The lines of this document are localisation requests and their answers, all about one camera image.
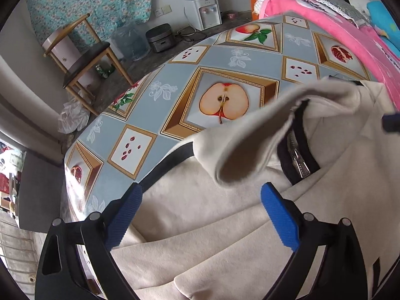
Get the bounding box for pink blanket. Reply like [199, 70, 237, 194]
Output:
[254, 0, 400, 101]

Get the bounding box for clear empty water jug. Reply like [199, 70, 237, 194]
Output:
[111, 25, 151, 61]

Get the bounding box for orange box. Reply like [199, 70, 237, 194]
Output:
[249, 0, 261, 21]

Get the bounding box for table with fruit print cover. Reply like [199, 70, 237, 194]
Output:
[64, 14, 376, 300]

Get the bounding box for white water dispenser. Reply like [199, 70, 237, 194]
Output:
[184, 0, 222, 31]

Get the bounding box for green drink can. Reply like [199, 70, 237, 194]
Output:
[95, 63, 116, 78]

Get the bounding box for teal floral wall cloth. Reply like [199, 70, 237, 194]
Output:
[25, 0, 155, 46]

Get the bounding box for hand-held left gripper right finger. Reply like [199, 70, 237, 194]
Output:
[261, 182, 369, 300]

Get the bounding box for wooden chair dark seat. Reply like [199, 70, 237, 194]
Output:
[42, 13, 135, 116]

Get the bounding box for grey curtain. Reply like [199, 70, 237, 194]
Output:
[0, 53, 66, 163]

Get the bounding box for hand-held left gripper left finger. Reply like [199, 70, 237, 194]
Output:
[35, 182, 144, 300]

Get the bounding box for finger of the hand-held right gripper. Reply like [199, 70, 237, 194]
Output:
[382, 111, 400, 133]

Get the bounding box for blue striped blanket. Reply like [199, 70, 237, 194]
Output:
[367, 0, 400, 58]

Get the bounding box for white cardboard box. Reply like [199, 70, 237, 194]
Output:
[43, 30, 79, 72]

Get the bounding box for grey patterned cloth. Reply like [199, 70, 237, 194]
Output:
[301, 0, 372, 22]

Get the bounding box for cream zip jacket black stripes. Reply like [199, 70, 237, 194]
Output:
[109, 76, 400, 300]

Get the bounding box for black rice cooker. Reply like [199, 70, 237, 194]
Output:
[145, 23, 176, 54]

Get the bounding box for metal window grille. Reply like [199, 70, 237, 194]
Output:
[0, 219, 41, 288]

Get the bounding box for white plastic bag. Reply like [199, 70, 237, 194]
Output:
[57, 87, 96, 134]

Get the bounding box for dark grey cabinet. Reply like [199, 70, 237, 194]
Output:
[19, 150, 66, 232]

